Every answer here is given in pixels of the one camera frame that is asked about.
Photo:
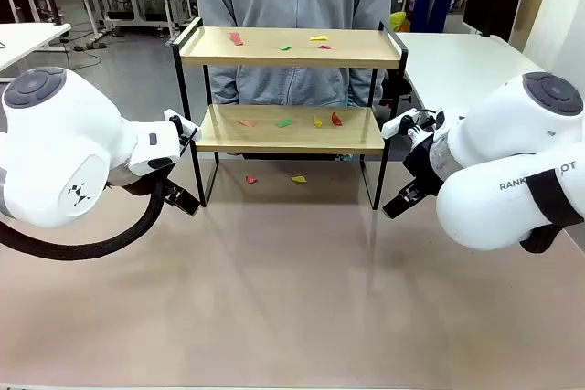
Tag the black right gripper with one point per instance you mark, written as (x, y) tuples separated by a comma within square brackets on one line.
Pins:
[(422, 161)]

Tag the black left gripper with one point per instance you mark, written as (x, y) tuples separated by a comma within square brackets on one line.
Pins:
[(173, 191)]

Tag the orange paper scrap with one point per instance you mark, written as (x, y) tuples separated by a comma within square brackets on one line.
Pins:
[(246, 123)]

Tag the small yellow paper scrap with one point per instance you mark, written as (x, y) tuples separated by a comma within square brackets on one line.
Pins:
[(317, 122)]

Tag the long red paper scrap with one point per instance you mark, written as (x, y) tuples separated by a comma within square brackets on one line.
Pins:
[(236, 38)]

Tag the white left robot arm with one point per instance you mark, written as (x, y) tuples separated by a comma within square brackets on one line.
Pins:
[(55, 134)]

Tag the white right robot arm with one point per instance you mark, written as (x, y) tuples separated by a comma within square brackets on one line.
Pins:
[(493, 134)]

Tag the person right forearm grey sleeve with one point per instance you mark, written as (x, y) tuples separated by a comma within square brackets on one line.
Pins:
[(225, 86)]

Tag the person left forearm grey sleeve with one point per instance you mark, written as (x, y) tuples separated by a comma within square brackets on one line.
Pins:
[(358, 88)]

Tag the black office chair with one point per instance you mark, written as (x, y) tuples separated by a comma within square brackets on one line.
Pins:
[(397, 88)]

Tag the white table with round corner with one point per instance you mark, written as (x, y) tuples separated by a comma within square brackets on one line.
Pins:
[(457, 61)]

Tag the yellow green object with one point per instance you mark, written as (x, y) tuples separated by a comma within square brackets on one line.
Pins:
[(397, 22)]

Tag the black monitor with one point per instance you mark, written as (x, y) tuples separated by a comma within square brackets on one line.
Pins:
[(491, 2)]

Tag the white side table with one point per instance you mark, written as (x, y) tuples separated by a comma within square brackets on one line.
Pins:
[(27, 38)]

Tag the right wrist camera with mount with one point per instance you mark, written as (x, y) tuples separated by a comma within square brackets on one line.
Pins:
[(393, 125)]

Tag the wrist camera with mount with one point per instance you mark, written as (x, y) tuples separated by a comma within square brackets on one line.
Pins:
[(393, 125), (171, 115)]

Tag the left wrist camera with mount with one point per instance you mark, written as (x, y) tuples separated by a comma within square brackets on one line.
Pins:
[(171, 115)]

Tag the black frame wooden shelf rack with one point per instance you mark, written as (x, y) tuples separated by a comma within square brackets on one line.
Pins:
[(283, 57)]

